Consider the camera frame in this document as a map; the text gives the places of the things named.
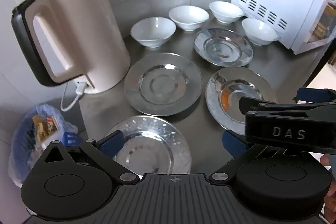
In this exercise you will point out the stainless steel plate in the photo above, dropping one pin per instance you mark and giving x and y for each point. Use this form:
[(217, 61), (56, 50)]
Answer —
[(225, 108), (152, 145), (162, 83), (223, 48)]

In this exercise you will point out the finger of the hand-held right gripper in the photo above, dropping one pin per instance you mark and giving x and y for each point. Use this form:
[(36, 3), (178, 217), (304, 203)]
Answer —
[(312, 95), (262, 107)]

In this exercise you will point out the white ceramic bowl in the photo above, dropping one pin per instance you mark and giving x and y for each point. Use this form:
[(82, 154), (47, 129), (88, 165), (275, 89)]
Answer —
[(187, 16), (153, 29), (258, 31), (225, 10)]

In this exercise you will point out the person's right hand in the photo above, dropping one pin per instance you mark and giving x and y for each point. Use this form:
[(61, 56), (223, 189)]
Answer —
[(325, 160)]

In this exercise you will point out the crumpled paper wrappers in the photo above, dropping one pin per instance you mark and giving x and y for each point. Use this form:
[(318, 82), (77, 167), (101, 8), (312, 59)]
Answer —
[(44, 125)]

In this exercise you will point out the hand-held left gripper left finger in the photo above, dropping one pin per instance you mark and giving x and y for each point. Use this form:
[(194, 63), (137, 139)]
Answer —
[(111, 144)]

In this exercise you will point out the beige electric kettle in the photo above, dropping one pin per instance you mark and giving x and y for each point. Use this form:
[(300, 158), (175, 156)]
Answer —
[(86, 29)]

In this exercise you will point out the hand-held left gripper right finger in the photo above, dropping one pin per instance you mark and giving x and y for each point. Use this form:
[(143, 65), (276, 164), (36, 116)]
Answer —
[(233, 145)]

